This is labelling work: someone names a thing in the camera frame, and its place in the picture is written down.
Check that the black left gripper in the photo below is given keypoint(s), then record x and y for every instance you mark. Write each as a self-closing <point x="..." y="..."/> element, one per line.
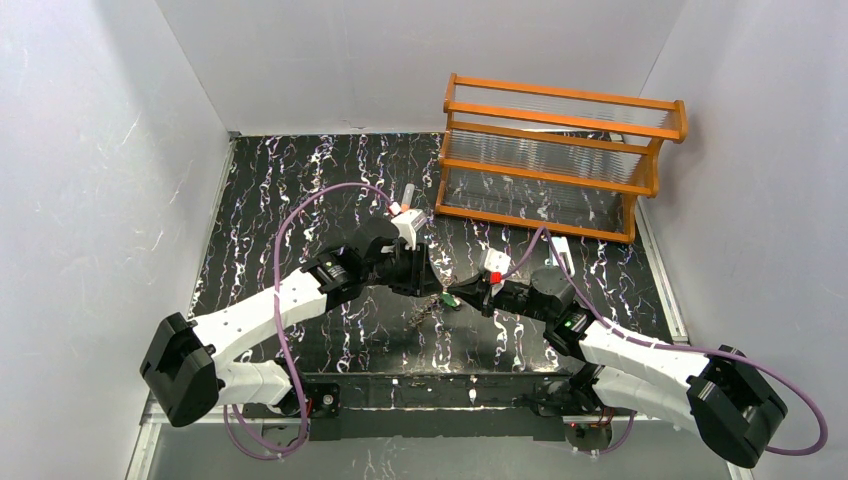
<point x="419" y="270"/>

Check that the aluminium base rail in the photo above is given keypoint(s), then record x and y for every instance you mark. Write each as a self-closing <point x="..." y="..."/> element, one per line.
<point x="452" y="426"/>

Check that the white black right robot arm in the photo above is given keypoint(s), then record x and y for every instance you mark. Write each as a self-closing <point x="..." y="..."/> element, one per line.
<point x="724" y="401"/>

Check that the orange wooden two-tier shelf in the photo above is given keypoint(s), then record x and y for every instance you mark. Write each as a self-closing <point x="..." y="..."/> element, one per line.
<point x="577" y="162"/>

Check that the green headed key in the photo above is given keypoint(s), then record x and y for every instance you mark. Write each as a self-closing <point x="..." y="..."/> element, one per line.
<point x="451" y="301"/>

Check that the grey orange marker pen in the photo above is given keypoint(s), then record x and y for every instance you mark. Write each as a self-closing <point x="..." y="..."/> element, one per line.
<point x="407" y="197"/>

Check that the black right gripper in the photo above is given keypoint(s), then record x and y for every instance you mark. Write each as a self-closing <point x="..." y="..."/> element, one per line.
<point x="486" y="295"/>

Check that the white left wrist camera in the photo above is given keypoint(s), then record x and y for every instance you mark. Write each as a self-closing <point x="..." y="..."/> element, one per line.
<point x="408" y="222"/>

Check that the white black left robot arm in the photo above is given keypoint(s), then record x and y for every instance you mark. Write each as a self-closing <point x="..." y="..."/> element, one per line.
<point x="191" y="366"/>

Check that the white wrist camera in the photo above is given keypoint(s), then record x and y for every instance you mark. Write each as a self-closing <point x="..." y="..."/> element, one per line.
<point x="408" y="222"/>
<point x="494" y="266"/>

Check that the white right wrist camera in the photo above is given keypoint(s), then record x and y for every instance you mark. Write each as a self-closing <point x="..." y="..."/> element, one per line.
<point x="494" y="266"/>

